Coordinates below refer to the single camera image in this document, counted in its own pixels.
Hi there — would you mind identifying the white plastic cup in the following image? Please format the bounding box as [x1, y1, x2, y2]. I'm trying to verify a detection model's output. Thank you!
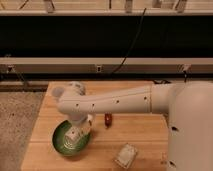
[51, 87, 65, 98]

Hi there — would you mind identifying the grey horizontal rail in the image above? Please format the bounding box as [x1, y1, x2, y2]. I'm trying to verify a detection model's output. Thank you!
[0, 57, 213, 74]

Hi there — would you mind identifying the green ceramic bowl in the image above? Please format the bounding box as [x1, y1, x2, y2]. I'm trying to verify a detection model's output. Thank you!
[52, 120, 90, 156]

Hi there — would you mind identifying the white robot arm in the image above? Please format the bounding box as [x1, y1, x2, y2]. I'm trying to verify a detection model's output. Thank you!
[57, 81, 213, 171]

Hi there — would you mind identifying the clear plastic wrapped packet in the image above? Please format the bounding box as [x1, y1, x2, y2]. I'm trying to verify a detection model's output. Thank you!
[115, 143, 138, 169]

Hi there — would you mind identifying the black hanging cable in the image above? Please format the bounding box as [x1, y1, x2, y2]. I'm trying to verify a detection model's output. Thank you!
[111, 7, 147, 74]

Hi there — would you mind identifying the small red sauce bottle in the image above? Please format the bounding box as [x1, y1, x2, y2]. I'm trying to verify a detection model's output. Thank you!
[105, 114, 112, 127]

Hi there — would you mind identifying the white wall outlet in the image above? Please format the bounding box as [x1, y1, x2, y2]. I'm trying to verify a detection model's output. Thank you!
[97, 66, 102, 72]

